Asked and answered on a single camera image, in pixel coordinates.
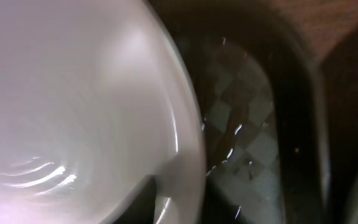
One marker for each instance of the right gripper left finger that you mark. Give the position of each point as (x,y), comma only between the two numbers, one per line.
(140,206)

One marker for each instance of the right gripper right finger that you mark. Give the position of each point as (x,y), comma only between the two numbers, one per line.
(217,209)

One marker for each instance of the white plate top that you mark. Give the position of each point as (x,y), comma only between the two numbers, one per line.
(94,97)

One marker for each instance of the brown plastic serving tray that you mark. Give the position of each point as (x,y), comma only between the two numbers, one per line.
(259,95)

